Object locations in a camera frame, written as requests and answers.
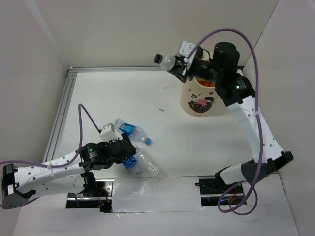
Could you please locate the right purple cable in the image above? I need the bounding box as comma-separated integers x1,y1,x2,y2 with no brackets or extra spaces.
186,28,262,216

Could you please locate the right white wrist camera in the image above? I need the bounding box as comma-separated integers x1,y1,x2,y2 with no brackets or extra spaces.
179,41,203,65

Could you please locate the blue cap plastic bottle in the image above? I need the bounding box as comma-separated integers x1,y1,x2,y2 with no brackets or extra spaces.
114,118,152,146

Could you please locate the red label plastic bottle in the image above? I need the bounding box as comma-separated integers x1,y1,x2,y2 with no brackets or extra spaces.
196,77,215,87

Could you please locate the clear unlabeled plastic bottle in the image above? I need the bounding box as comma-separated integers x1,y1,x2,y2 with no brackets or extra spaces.
135,147,164,178

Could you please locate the aluminium frame rail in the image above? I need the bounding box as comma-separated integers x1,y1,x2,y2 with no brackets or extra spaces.
41,65,246,163

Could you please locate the black label plastic bottle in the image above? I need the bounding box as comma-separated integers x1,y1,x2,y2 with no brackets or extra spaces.
154,54,176,71

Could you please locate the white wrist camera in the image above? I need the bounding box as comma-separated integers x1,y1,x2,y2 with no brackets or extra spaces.
100,123,117,142
179,41,203,65

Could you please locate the blue label white cap bottle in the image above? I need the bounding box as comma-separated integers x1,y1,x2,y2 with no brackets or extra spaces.
123,156,141,176

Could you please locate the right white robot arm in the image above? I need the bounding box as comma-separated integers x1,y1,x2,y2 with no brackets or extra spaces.
165,41,293,193

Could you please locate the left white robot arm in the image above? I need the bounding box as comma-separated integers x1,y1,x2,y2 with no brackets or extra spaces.
0,134,136,209

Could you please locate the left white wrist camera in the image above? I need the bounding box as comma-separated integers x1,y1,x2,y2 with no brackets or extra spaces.
100,123,117,142

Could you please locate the cream bin with black ears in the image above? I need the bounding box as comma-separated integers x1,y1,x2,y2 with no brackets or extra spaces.
180,77,219,118

